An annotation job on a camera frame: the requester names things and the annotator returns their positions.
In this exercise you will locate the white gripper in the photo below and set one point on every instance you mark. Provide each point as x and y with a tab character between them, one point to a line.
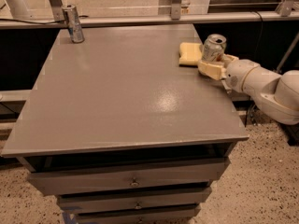
239	73

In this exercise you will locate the white pipe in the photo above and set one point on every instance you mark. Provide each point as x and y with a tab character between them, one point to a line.
18	9

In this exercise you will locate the grey metal rail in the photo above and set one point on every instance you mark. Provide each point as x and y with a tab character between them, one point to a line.
153	20

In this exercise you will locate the yellow sponge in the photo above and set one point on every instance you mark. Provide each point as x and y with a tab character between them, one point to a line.
189	53

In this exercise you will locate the grey bottom drawer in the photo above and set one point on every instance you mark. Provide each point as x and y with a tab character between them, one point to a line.
139	216

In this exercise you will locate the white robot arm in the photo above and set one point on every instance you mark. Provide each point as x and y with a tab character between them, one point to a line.
274	94

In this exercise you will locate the grey top drawer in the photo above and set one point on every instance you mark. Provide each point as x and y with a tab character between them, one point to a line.
128	176

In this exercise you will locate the grey drawer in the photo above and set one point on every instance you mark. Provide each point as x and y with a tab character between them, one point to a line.
128	176
139	216
134	200

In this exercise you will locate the white green 7up can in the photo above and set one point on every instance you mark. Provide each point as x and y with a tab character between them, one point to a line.
214	48

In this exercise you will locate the silver blue slim can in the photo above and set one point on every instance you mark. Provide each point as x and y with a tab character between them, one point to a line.
73	24

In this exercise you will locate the grey middle drawer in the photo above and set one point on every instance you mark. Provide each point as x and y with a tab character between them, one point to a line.
134	200

